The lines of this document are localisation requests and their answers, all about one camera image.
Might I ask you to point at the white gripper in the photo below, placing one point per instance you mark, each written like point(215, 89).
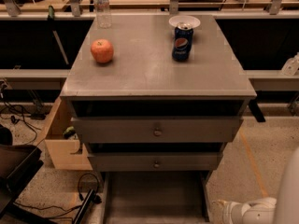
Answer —
point(229, 209)

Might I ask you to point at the grey bottom drawer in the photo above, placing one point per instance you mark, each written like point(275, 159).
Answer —
point(155, 198)

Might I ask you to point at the grey drawer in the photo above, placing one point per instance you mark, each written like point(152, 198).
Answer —
point(156, 161)
point(155, 198)
point(195, 130)

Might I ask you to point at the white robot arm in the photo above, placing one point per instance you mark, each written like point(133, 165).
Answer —
point(268, 210)

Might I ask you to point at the grey middle drawer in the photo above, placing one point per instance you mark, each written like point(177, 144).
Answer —
point(156, 161)

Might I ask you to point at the grey drawer cabinet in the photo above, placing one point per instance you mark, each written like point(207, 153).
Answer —
point(143, 81)

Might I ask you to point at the grey top drawer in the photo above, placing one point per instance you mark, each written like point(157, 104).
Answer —
point(195, 130)

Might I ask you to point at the black bar on floor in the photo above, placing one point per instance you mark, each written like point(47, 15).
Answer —
point(87, 202)

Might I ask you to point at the light wooden box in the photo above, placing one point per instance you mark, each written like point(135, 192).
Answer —
point(65, 153)

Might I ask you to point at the green object in box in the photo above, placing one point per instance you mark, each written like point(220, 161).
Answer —
point(70, 133)

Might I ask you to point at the blue pepsi can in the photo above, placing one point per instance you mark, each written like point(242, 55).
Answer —
point(182, 41)

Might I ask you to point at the white bowl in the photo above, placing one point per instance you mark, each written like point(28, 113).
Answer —
point(175, 20)

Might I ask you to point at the red apple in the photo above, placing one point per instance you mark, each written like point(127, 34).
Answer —
point(102, 50)

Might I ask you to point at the black chair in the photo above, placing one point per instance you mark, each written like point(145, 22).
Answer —
point(18, 165)

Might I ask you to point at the clear plastic water bottle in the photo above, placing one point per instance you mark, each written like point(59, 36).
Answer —
point(103, 15)

